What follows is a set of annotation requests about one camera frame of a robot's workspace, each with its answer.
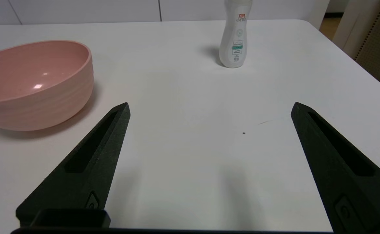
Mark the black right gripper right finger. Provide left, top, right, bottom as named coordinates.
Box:
left=291, top=102, right=380, bottom=234

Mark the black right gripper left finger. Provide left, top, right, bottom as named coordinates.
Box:
left=16, top=102, right=131, bottom=227

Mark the white plastic bottle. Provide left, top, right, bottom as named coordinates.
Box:
left=219, top=0, right=253, bottom=68

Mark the pink plastic bowl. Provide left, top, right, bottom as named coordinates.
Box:
left=0, top=40, right=94, bottom=131

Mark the beige board panel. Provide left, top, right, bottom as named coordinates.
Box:
left=332, top=0, right=380, bottom=60

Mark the white cabinet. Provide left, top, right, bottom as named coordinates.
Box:
left=0, top=0, right=330, bottom=29

